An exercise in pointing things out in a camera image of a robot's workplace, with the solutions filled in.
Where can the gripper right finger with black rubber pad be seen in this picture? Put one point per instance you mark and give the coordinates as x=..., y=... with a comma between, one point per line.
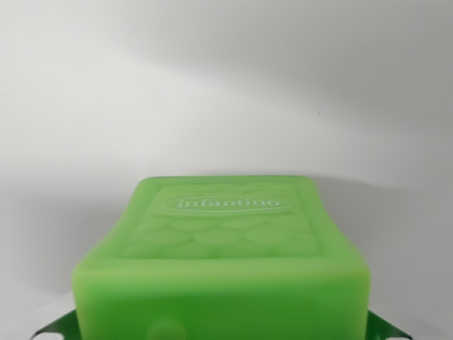
x=385, y=327

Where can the gripper left finger with black rubber pad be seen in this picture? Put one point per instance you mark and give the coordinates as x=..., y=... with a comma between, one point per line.
x=58, y=327

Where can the green soft toy cube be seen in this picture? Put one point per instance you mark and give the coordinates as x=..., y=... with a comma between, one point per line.
x=226, y=269

